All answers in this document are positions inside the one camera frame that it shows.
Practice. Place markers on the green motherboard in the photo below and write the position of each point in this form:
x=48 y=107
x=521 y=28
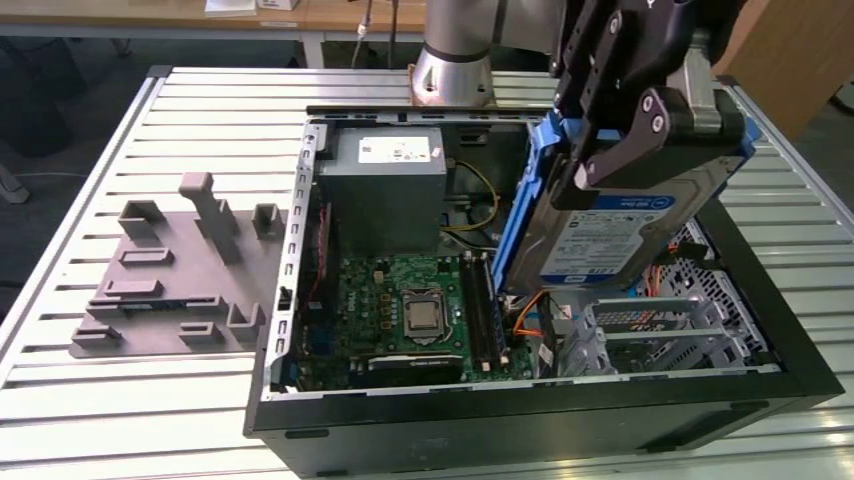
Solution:
x=374 y=300

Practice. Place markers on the grey power supply unit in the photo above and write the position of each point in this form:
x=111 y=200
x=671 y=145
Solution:
x=380 y=210

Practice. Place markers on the grey parts rack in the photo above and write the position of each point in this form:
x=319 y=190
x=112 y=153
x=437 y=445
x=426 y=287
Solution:
x=200 y=280

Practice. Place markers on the black PC case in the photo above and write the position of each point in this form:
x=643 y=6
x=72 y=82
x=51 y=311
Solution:
x=467 y=430

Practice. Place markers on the wooden desk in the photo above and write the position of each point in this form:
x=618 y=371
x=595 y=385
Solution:
x=200 y=22

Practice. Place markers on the black table corner cap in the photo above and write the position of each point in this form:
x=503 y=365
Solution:
x=727 y=80
x=158 y=71

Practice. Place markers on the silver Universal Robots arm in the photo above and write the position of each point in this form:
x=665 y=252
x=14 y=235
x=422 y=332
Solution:
x=454 y=50

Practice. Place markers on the black RAM stick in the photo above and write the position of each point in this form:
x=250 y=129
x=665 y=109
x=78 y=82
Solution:
x=477 y=310
x=497 y=325

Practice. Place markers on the silver CPU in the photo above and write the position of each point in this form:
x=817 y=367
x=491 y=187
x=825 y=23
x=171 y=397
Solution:
x=423 y=316

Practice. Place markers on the small white box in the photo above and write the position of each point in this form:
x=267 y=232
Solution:
x=276 y=4

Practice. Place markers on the black graphics card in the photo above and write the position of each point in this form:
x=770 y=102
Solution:
x=414 y=367

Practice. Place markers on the grey stand foot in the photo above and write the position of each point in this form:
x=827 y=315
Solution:
x=14 y=187

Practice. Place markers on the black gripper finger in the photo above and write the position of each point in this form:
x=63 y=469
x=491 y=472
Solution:
x=627 y=150

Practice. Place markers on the silver disk bay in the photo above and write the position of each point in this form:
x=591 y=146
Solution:
x=667 y=334

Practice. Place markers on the brown wooden cabinet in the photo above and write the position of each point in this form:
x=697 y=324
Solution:
x=794 y=60

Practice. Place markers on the hard disk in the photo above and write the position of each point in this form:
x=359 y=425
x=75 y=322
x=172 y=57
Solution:
x=601 y=240

